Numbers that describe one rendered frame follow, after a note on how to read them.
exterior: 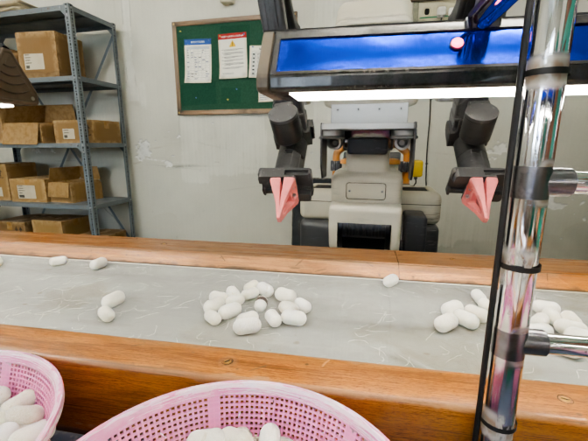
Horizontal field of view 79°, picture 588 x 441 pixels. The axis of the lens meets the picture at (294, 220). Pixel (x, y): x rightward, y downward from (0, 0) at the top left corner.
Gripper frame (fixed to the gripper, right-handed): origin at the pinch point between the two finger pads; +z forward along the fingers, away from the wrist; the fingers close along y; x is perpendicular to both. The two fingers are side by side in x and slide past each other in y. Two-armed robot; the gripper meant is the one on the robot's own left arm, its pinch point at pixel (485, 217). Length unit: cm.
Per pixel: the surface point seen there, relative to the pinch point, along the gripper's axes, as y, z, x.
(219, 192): -127, -130, 145
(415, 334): -14.2, 24.5, -5.1
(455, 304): -7.9, 18.7, -2.8
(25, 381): -55, 38, -17
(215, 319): -40.8, 26.1, -7.7
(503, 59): -9.3, 7.3, -33.2
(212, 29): -127, -204, 56
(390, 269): -15.7, 7.7, 7.2
